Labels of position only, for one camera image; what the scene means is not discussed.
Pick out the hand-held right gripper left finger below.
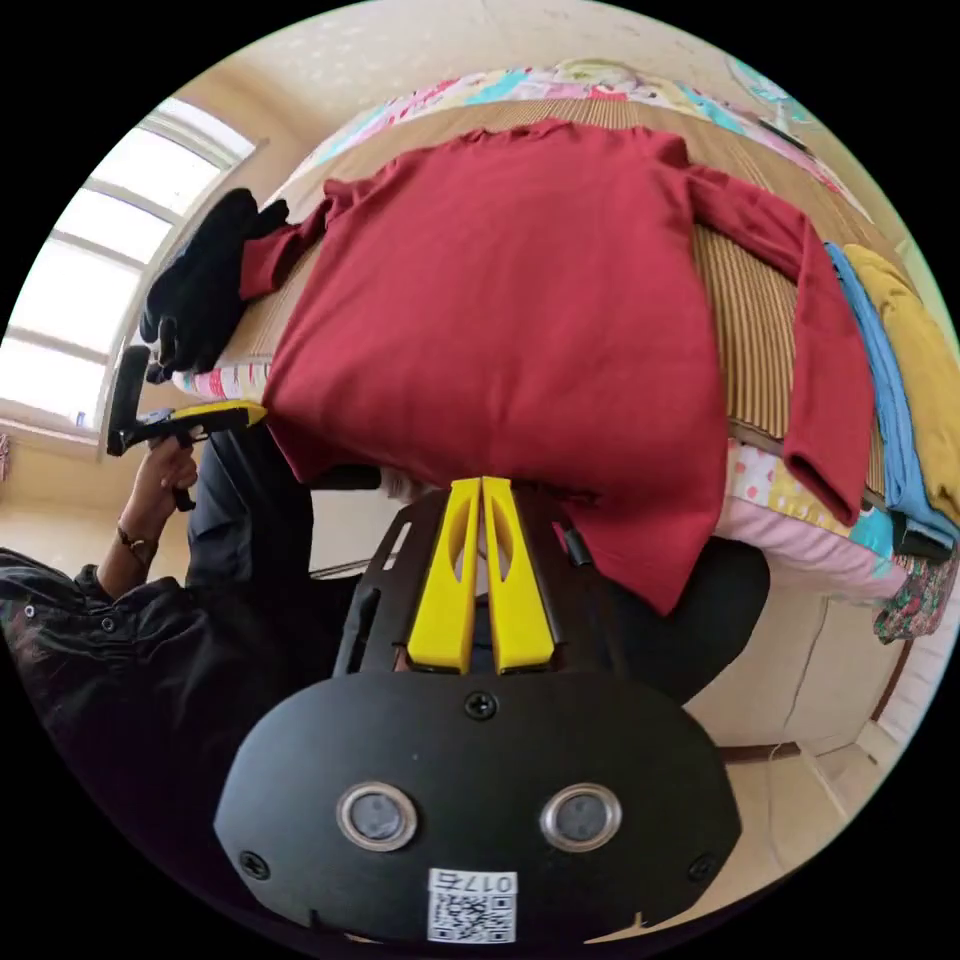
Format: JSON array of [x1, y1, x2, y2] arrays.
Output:
[[407, 477, 482, 674]]

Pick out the person's left hand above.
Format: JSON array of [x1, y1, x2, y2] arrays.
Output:
[[122, 434, 201, 538]]

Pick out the person's body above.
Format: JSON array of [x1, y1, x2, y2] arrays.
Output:
[[0, 425, 774, 909]]

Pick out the red long sleeve sweater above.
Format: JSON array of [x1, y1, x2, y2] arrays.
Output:
[[239, 119, 876, 619]]

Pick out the black garment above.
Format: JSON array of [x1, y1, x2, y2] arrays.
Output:
[[139, 187, 291, 385]]

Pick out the bed with woven mat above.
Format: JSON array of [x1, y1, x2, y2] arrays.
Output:
[[170, 58, 915, 603]]

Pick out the pile of clothes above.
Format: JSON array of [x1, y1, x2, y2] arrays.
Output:
[[824, 241, 960, 562]]

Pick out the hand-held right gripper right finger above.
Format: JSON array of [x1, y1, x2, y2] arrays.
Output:
[[481, 476, 557, 675]]

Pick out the floral patterned cloth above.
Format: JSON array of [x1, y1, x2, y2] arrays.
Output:
[[872, 551, 960, 646]]

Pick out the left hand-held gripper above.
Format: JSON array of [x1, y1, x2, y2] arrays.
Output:
[[107, 400, 269, 514]]

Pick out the window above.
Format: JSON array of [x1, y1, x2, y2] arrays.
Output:
[[0, 95, 262, 453]]

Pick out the person's left forearm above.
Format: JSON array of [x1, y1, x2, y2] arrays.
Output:
[[95, 523, 160, 600]]

